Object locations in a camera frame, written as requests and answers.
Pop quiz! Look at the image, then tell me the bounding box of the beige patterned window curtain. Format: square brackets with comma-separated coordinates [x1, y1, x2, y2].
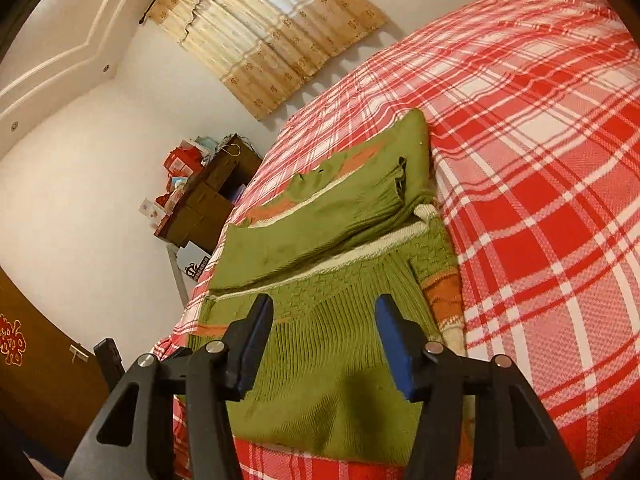
[145, 0, 387, 120]

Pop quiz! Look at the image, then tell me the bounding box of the brown wooden door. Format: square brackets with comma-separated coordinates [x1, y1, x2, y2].
[1, 273, 108, 476]

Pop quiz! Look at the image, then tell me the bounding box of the red white plaid bedsheet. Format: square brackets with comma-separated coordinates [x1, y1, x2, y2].
[150, 0, 640, 480]

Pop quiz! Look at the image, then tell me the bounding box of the white box with black logo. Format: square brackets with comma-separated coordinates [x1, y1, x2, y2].
[176, 242, 210, 282]

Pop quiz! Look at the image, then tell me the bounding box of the dark brown wooden desk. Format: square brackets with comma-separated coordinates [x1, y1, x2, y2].
[154, 134, 262, 254]

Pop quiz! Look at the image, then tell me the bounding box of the green orange cream striped sweater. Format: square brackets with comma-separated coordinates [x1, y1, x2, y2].
[189, 110, 465, 466]

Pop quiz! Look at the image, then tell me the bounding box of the white card with orange print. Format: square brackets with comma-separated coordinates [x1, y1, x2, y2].
[139, 198, 166, 228]

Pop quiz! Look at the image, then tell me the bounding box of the red gift box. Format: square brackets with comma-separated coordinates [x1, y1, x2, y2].
[164, 148, 203, 178]

